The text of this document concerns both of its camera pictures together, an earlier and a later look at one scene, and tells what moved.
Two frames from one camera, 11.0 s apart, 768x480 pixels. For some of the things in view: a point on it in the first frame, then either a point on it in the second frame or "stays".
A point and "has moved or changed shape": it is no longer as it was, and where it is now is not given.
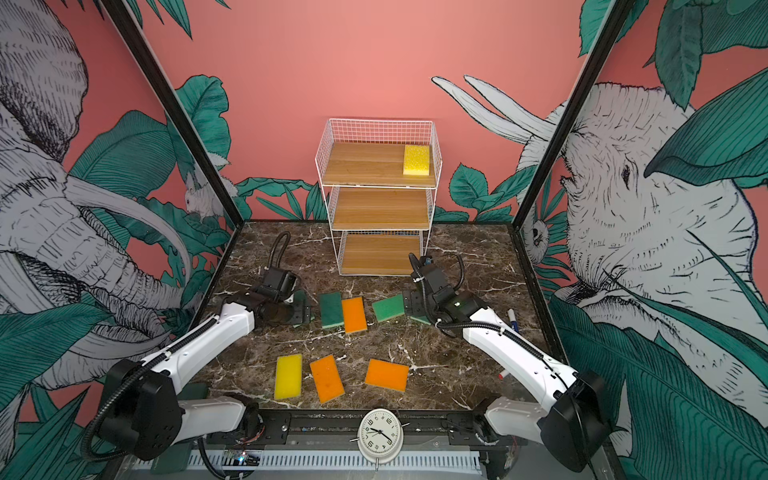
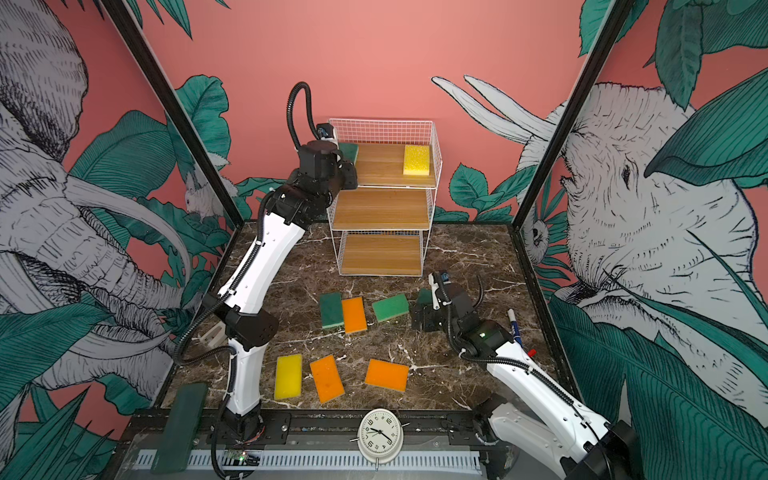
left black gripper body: (292, 313) to (347, 177)
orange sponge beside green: (354, 314) stays
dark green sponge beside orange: (331, 310) stays
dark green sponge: (421, 318) has moved or changed shape
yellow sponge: (416, 160) stays
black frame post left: (143, 59) stays
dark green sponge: (300, 296) to (348, 151)
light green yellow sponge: (388, 308) stays
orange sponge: (387, 375) stays
